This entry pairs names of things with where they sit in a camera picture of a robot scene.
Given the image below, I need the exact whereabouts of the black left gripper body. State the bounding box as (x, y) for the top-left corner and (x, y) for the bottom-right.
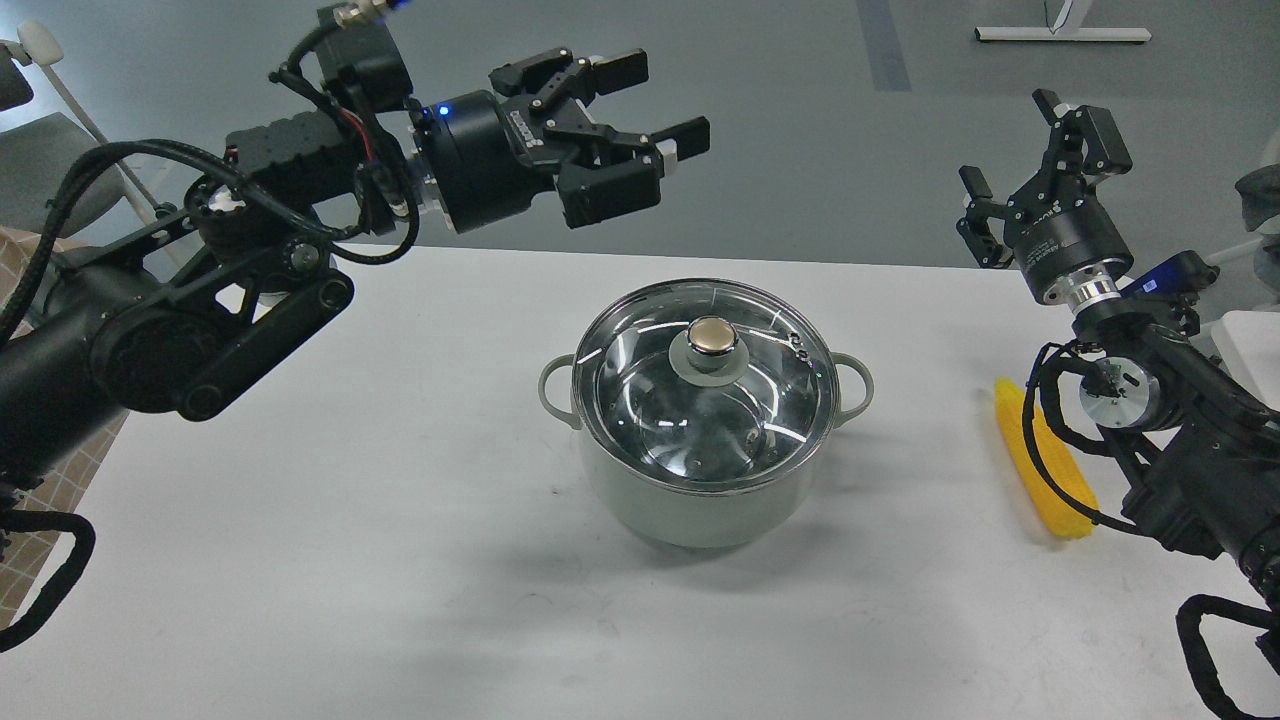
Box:
(413, 90), (547, 234)

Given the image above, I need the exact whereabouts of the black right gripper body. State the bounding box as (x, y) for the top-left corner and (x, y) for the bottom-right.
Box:
(1004, 190), (1134, 306)

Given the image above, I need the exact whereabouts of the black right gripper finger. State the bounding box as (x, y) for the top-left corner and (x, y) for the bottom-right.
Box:
(1032, 88), (1134, 206)
(956, 165), (1019, 270)

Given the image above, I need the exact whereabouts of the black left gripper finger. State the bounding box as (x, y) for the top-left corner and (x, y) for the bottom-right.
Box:
(488, 47), (649, 120)
(545, 117), (710, 229)

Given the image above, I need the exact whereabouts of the glass pot lid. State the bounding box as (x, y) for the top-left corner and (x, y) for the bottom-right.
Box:
(571, 278), (858, 492)

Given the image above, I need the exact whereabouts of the yellow corn cob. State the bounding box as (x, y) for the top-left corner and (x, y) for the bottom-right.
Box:
(995, 377), (1098, 541)

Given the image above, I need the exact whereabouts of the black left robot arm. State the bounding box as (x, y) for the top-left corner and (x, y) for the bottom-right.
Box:
(3, 1), (710, 650)

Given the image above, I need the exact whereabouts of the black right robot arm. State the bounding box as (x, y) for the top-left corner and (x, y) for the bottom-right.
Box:
(956, 88), (1279, 719)

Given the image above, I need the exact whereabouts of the pale green steel pot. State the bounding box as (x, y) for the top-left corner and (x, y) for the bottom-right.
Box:
(538, 278), (876, 550)

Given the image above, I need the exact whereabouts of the white desk foot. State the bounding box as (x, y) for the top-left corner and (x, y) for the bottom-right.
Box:
(973, 1), (1153, 45)

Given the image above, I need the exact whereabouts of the grey chair at right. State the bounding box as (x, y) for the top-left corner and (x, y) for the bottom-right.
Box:
(1206, 131), (1279, 316)

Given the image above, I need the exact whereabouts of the white table at right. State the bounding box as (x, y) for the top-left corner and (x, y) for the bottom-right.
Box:
(1210, 310), (1279, 411)

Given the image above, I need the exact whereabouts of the grey office chair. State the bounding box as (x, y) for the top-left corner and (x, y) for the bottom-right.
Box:
(1, 20), (177, 237)

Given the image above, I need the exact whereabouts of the beige checked cloth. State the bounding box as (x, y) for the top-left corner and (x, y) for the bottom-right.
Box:
(1, 225), (128, 628)

